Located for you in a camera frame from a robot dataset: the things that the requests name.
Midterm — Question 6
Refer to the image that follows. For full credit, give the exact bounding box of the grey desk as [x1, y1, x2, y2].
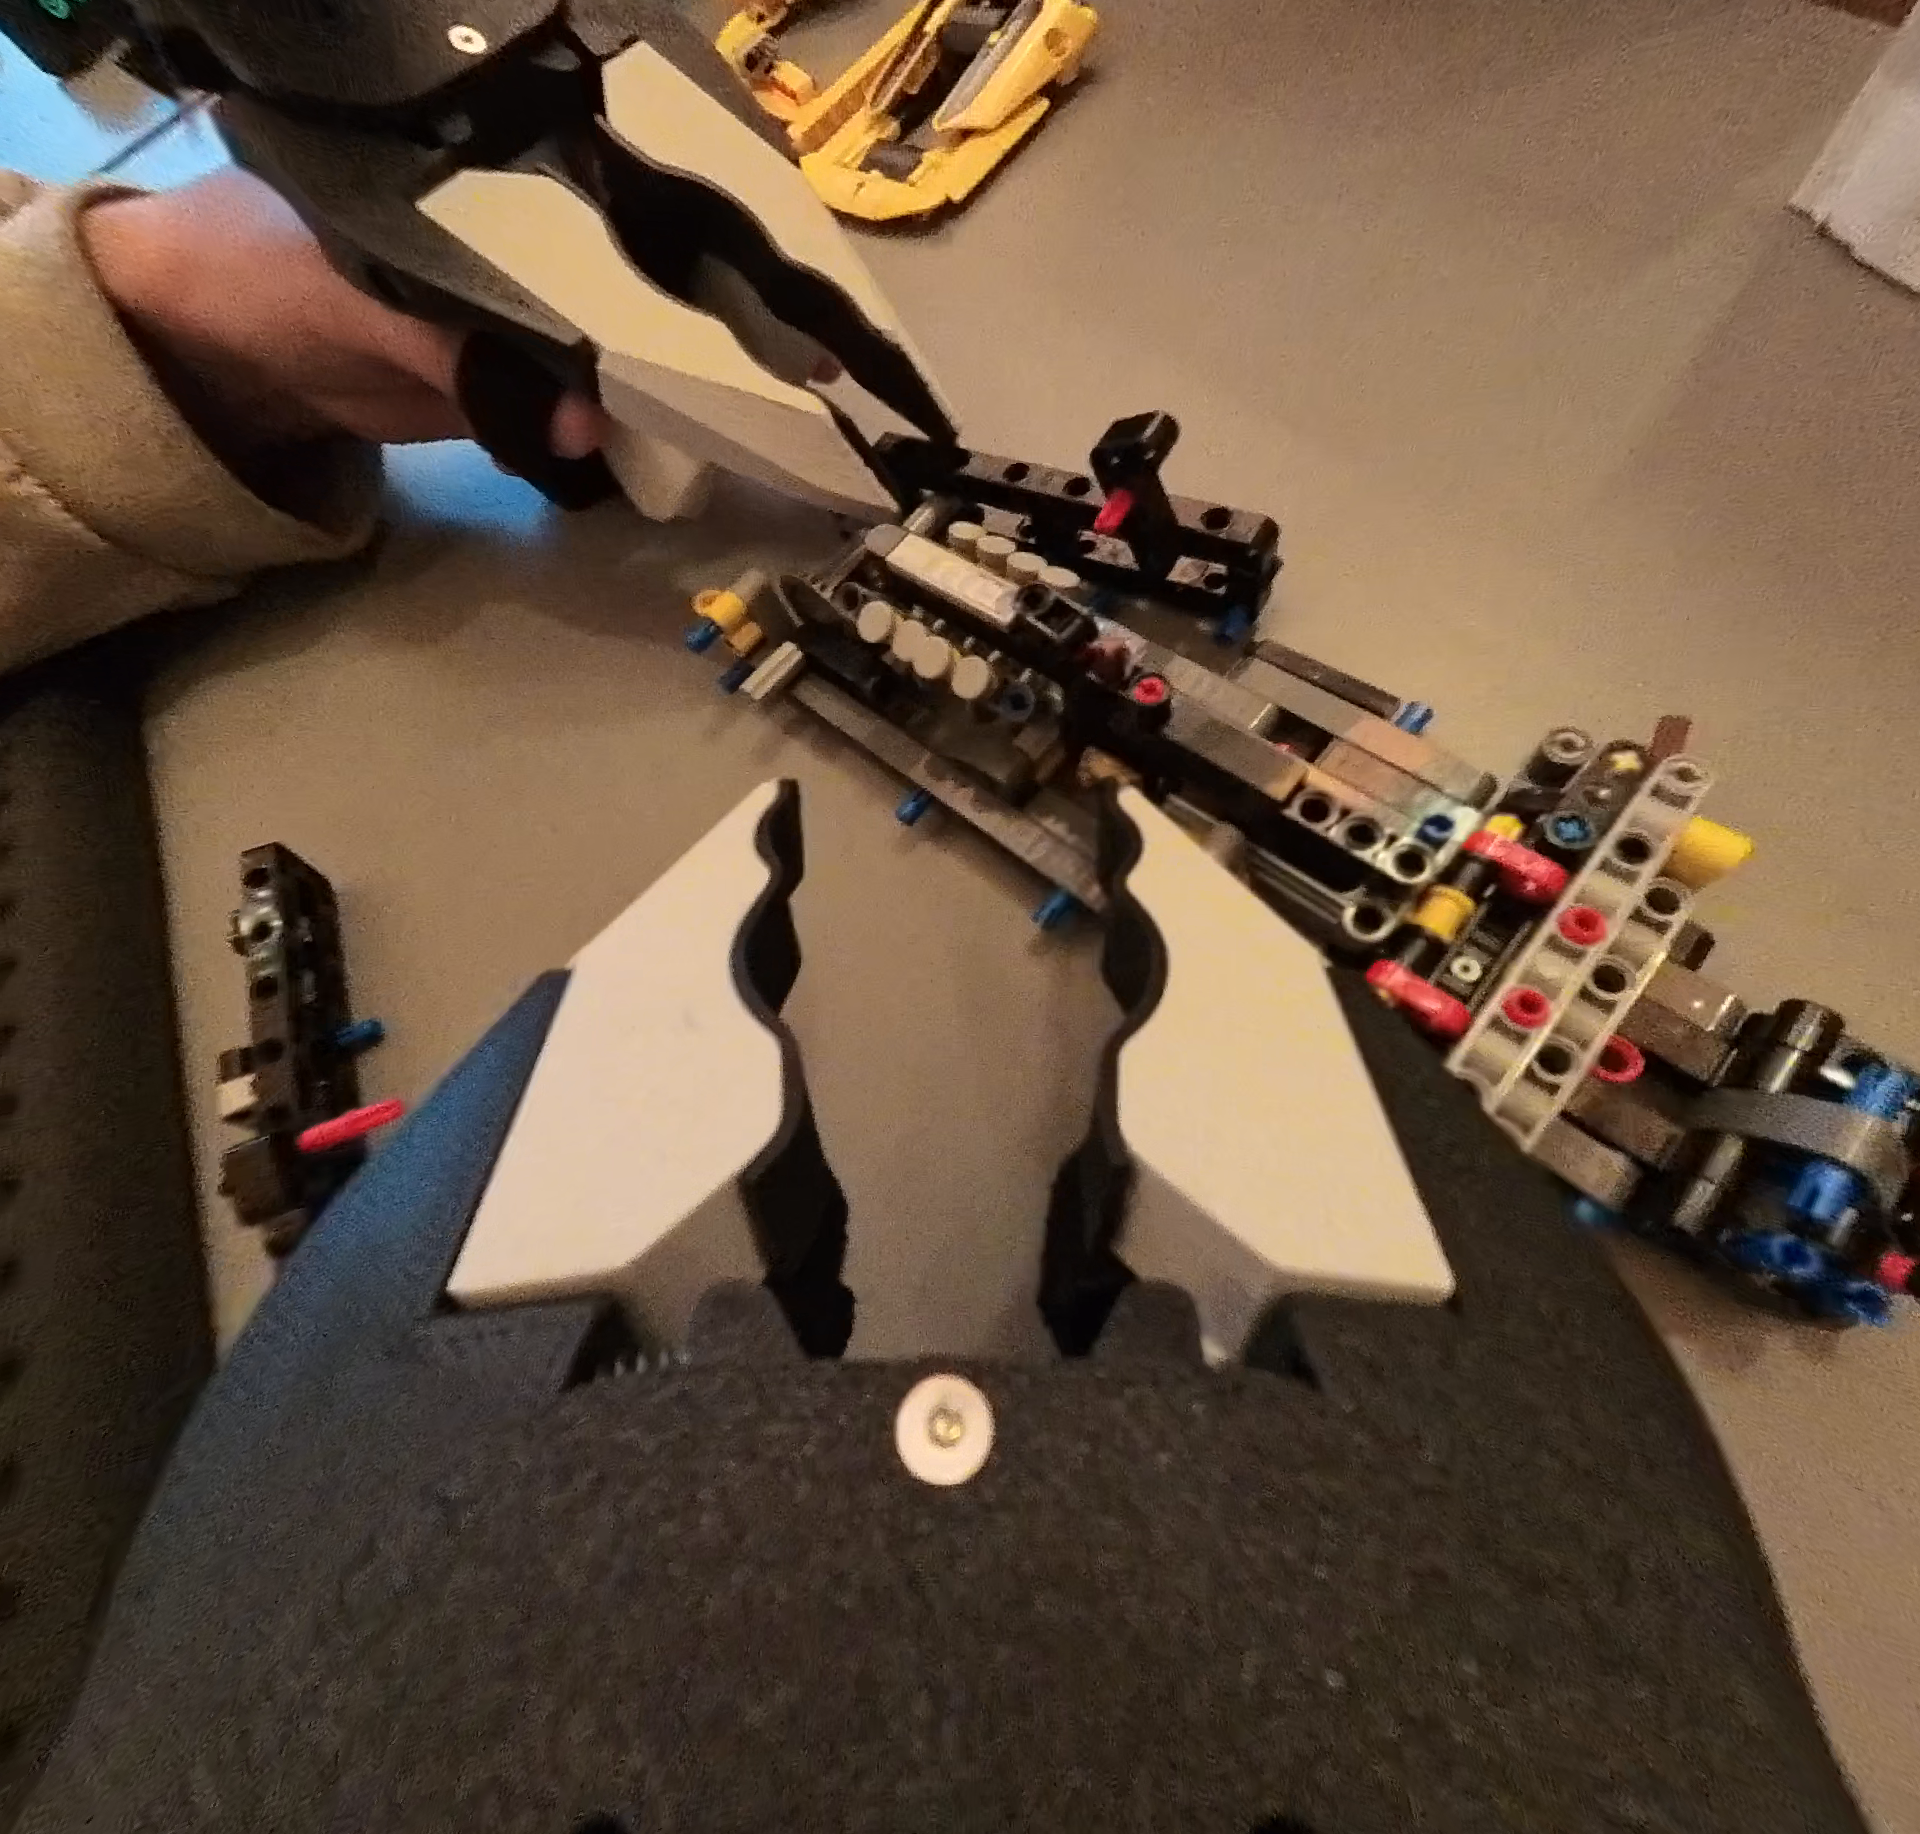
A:
[142, 0, 1920, 1834]

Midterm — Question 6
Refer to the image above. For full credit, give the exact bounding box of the brick-built toy car chassis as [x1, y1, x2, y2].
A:
[688, 409, 1920, 1333]

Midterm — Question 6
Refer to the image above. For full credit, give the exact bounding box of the person's left hand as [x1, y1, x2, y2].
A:
[81, 189, 617, 463]

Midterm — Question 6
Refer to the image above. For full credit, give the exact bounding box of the beige clothing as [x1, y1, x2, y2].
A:
[0, 165, 391, 681]

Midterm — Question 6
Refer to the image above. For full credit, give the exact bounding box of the yellow toy car roof panel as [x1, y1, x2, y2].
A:
[794, 0, 1101, 224]

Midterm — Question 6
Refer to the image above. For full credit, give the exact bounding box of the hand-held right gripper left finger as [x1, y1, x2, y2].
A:
[447, 776, 859, 1362]

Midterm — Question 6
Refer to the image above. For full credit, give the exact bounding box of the black brick beam assembly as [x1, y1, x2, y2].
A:
[214, 842, 409, 1261]

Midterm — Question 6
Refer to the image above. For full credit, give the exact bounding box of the toy car instruction booklet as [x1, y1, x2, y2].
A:
[1789, 15, 1920, 294]

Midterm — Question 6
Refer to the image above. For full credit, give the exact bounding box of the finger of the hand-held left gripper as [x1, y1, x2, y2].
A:
[411, 165, 904, 526]
[599, 39, 965, 444]

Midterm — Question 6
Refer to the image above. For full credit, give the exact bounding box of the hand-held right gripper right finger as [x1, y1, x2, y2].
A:
[1039, 786, 1460, 1367]

